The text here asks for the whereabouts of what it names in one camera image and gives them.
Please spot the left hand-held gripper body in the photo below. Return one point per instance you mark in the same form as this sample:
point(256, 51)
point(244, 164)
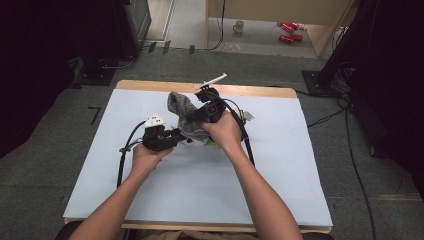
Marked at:
point(156, 140)

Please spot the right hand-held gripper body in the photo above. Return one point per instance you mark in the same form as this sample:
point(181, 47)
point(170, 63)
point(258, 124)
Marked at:
point(211, 110)

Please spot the grey fluffy cloth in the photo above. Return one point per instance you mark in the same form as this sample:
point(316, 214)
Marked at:
point(183, 110)

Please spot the panda plush toy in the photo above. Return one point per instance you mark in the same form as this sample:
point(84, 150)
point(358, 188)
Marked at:
point(196, 143)

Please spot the person's left hand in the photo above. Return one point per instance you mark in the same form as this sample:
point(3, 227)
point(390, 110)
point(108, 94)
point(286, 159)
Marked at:
point(145, 160)

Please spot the person's right hand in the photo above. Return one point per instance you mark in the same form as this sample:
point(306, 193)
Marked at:
point(225, 131)

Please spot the wooden table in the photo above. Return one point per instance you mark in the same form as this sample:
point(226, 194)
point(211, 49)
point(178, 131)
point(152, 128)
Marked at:
point(150, 86)

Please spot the white table mat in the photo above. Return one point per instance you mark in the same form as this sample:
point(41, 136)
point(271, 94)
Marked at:
point(200, 193)

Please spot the beige mug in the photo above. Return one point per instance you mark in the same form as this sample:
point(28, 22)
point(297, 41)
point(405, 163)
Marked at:
point(238, 26)

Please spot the black stand base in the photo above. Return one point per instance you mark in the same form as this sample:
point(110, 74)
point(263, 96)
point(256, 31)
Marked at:
point(95, 75)

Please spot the person's beige trousers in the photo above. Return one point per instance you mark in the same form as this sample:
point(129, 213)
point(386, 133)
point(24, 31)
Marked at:
point(200, 236)

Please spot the red can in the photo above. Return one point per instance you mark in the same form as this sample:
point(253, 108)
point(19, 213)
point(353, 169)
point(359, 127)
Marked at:
point(287, 28)
point(286, 38)
point(295, 25)
point(298, 37)

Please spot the black cabinet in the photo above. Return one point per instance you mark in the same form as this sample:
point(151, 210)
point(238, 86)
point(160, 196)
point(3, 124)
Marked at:
point(131, 23)

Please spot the wooden shelf unit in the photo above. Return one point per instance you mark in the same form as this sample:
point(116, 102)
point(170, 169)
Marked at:
point(276, 8)

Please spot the black metal stand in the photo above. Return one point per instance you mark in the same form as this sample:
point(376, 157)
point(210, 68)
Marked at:
point(333, 60)

